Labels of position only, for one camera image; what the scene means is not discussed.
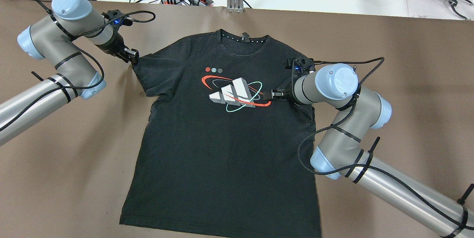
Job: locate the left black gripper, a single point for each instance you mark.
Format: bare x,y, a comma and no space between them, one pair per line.
113,45

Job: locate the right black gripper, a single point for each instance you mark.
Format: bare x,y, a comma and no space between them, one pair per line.
289,94

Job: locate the black printed t-shirt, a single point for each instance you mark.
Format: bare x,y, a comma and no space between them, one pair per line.
216,158

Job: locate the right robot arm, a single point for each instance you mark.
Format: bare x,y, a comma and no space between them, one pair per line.
341,153

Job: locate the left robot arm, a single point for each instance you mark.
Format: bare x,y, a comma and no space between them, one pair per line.
52,38

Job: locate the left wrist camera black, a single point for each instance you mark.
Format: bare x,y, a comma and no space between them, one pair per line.
117,18

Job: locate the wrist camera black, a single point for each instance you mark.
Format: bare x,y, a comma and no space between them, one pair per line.
300,66
117,18

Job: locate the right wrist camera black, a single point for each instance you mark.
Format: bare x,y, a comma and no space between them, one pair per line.
300,66

